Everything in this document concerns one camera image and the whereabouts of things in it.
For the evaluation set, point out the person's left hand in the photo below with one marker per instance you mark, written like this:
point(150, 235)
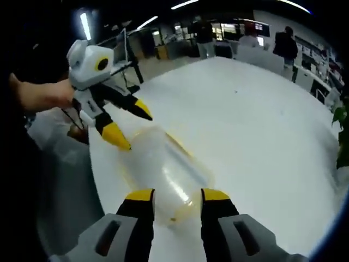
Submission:
point(61, 92)

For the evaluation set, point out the green leafy plant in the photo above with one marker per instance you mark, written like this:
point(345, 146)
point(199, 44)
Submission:
point(342, 117)

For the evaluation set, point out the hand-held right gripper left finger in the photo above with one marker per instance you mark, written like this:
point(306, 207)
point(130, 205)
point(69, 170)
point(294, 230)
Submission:
point(120, 232)

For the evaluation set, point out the clear container with yellow buckle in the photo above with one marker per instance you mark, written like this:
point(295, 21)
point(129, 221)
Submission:
point(169, 174)

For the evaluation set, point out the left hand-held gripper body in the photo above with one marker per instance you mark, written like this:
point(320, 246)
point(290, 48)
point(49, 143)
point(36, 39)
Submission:
point(87, 68)

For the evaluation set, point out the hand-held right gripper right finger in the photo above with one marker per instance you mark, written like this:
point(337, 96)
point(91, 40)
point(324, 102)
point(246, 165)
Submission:
point(231, 234)

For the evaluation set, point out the ceiling light strip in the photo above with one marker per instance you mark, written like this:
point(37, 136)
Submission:
point(85, 24)
point(185, 4)
point(147, 22)

